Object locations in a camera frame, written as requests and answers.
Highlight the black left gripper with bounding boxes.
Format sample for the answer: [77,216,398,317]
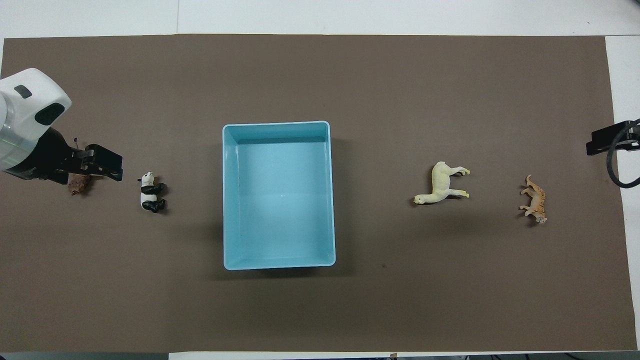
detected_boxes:
[31,127,124,184]

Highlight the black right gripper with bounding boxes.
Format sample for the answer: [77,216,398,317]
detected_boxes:
[586,120,640,156]

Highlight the brown animal toy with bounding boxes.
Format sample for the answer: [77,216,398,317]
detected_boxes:
[68,138,94,196]

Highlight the black and white panda toy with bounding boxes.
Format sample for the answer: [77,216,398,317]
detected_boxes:
[138,171,168,214]

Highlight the cream llama toy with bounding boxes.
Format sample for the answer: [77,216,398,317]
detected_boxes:
[413,161,471,206]

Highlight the light blue plastic storage box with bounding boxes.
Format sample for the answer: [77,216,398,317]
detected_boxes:
[222,120,337,271]

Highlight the orange tiger toy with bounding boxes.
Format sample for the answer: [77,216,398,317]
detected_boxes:
[519,174,548,225]

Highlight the brown table mat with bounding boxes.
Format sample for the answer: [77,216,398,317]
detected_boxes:
[0,34,638,353]

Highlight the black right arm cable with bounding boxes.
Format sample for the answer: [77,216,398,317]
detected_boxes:
[606,119,640,189]

